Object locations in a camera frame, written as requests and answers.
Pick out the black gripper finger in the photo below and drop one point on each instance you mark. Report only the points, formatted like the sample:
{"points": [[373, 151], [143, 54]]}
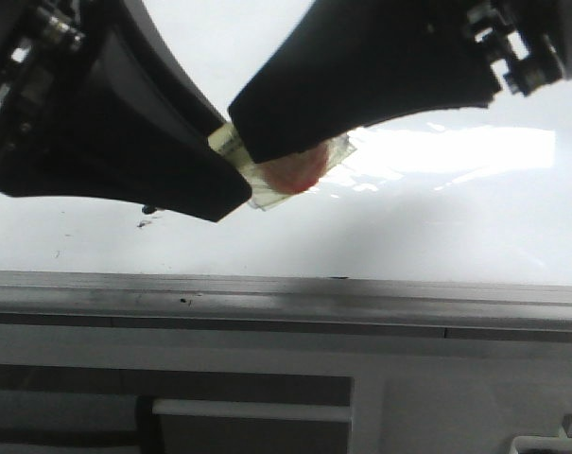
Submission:
{"points": [[115, 137], [350, 64]]}

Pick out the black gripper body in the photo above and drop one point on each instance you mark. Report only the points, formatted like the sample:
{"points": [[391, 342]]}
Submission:
{"points": [[46, 45]]}

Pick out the white whiteboard marker with tape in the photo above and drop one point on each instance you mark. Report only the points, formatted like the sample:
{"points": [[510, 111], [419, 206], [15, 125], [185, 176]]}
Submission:
{"points": [[277, 180]]}

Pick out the white whiteboard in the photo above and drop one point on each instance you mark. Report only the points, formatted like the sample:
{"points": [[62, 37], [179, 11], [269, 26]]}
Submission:
{"points": [[469, 195]]}

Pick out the white bin corner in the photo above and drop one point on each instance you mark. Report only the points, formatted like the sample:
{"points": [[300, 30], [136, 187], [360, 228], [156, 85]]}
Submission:
{"points": [[538, 444]]}

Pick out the grey aluminium whiteboard frame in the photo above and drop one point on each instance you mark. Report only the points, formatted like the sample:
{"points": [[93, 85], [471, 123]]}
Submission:
{"points": [[271, 300]]}

